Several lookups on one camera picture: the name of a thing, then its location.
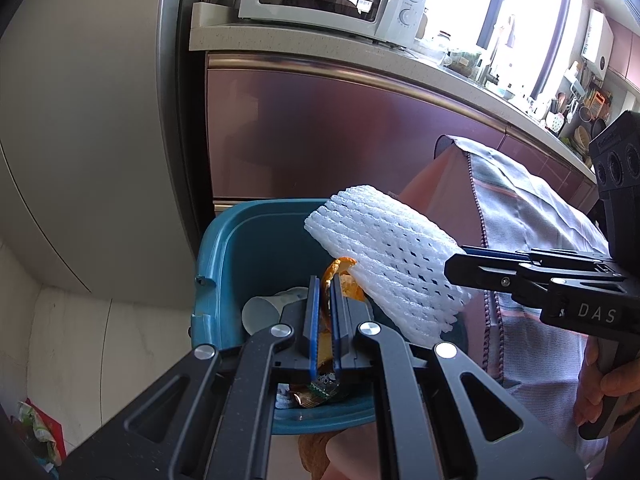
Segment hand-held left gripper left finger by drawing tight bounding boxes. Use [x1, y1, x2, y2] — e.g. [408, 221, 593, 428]
[60, 276, 322, 480]

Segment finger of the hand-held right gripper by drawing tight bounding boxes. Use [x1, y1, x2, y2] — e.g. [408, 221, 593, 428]
[443, 254, 627, 312]
[461, 245, 614, 274]

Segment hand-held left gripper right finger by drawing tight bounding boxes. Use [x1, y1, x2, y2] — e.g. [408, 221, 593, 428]
[330, 275, 587, 480]

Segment orange peel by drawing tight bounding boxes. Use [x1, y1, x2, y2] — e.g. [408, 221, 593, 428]
[321, 256, 369, 346]

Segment blue dotted paper cup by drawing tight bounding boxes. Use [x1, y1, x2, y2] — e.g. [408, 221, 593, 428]
[241, 287, 311, 335]

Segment white foam fruit net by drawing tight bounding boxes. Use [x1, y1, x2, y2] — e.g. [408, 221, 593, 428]
[303, 183, 474, 347]

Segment teal trash bin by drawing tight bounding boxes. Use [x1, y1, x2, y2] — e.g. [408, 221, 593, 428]
[192, 199, 469, 436]

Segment person's right hand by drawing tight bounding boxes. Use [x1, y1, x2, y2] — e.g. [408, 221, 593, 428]
[572, 339, 640, 431]

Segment purple checked tablecloth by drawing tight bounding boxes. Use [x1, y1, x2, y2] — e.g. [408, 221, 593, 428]
[435, 135, 614, 461]

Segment white water heater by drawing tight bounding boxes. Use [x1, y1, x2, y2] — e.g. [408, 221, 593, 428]
[580, 8, 615, 81]

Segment metal kitchen faucet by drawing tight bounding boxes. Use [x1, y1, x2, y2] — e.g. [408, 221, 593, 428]
[479, 14, 517, 87]

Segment purple base cabinets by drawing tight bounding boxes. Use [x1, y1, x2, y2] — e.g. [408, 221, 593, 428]
[204, 51, 599, 212]

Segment kitchen window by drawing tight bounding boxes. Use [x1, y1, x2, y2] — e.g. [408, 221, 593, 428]
[415, 0, 582, 102]

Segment red green bag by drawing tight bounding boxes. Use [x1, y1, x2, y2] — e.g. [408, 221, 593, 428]
[14, 398, 67, 467]

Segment grey refrigerator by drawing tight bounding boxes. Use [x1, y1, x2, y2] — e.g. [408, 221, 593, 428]
[0, 0, 217, 302]

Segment white microwave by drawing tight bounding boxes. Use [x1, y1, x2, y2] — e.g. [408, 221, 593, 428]
[237, 0, 434, 50]

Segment white dish tray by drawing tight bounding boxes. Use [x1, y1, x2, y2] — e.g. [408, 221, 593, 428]
[191, 2, 241, 29]

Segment pink wall cabinet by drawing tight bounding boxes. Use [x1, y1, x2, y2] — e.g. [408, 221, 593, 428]
[607, 24, 640, 82]

